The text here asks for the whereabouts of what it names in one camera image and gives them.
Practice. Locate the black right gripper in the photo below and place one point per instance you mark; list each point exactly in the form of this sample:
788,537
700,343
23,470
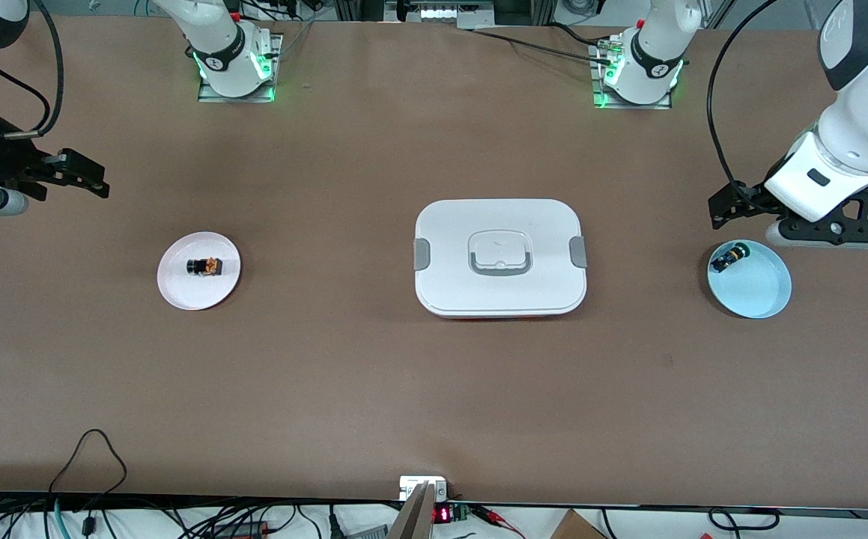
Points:
1,162

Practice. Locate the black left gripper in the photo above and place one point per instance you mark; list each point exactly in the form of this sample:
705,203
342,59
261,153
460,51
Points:
742,201

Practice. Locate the orange push button switch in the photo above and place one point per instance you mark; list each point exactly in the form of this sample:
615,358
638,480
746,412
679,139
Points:
205,266

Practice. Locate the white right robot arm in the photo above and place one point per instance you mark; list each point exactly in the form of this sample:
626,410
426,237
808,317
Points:
216,37

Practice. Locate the white lidded box grey clasps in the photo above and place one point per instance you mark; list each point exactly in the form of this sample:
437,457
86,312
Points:
501,288

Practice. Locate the light blue round plate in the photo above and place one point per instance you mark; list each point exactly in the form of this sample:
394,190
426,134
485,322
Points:
759,288

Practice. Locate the pale pink round plate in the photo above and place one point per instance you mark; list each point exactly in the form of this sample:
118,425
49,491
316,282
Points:
198,292

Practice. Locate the brown cardboard piece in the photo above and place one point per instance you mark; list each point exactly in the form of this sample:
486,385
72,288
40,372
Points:
576,528

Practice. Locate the red digit display board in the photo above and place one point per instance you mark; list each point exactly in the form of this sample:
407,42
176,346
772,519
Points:
445,513

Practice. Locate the small white device block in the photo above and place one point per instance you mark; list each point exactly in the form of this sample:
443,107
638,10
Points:
413,486

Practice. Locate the grey slanted bar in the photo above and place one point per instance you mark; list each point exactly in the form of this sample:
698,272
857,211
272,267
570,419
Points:
413,516

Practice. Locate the green push button switch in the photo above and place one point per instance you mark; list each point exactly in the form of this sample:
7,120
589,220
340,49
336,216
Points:
729,257

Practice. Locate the metal frame equipment with light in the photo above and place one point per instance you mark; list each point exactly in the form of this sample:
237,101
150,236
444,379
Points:
441,11

